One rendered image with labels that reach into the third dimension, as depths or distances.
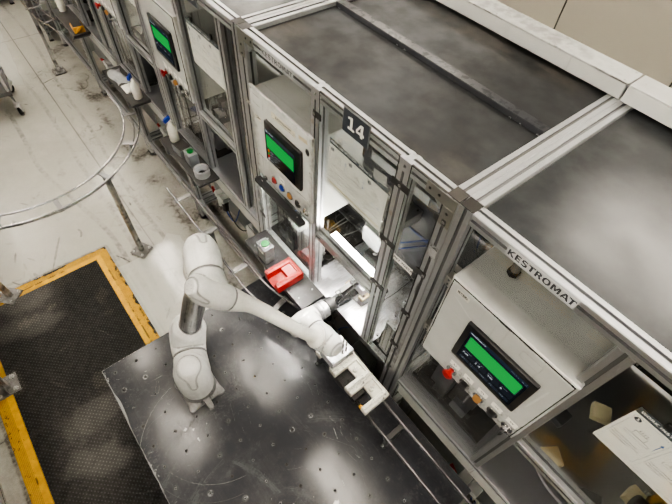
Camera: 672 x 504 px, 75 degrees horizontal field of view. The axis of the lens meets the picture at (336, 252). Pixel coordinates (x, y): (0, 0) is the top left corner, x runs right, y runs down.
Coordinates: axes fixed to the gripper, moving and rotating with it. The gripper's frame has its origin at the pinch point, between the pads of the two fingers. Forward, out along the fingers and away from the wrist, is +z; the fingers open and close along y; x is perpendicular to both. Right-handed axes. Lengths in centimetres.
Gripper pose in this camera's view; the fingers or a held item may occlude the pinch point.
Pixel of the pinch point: (358, 285)
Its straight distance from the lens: 218.4
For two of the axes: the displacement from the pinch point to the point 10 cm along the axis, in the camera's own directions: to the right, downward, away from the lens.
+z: 7.8, -4.7, 4.1
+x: -6.2, -6.5, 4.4
